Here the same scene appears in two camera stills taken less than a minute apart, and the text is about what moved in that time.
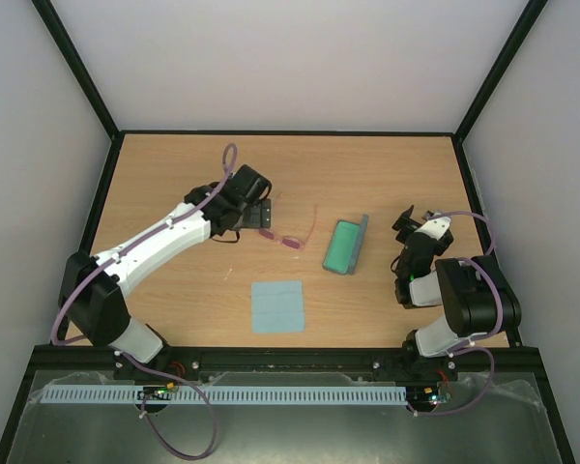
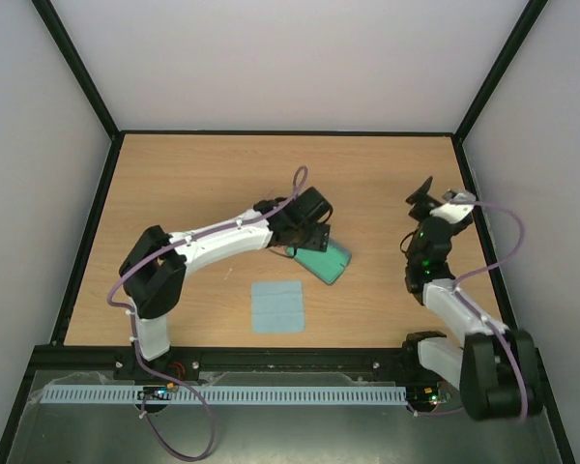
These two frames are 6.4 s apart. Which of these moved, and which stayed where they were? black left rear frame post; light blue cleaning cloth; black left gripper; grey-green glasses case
Moved: black left gripper; grey-green glasses case
Stayed: light blue cleaning cloth; black left rear frame post
